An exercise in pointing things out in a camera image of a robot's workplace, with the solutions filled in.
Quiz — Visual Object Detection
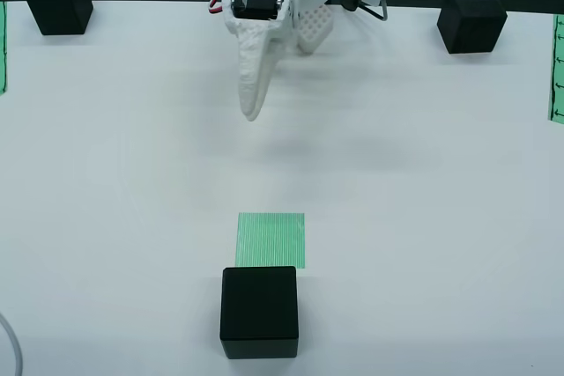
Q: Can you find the black cube block with seam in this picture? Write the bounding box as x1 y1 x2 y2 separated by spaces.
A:
435 0 508 55

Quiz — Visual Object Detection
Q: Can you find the green striped square marker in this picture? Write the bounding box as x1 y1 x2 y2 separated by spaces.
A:
236 211 307 270

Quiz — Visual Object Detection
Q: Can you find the green paper strip with arrows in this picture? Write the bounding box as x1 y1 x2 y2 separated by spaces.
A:
547 13 564 122
0 0 10 94

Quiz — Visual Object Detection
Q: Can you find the black camera cable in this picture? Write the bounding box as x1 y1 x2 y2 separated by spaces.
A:
363 0 390 24

